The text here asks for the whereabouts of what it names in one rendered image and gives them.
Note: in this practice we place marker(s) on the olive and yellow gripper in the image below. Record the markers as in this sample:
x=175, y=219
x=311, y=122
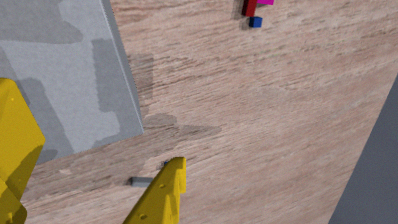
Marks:
x=159, y=204

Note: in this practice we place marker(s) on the magenta block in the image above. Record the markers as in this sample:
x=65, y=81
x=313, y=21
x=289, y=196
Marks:
x=269, y=2

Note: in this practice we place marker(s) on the dark red rectangular bar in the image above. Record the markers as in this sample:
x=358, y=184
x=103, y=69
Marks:
x=249, y=7

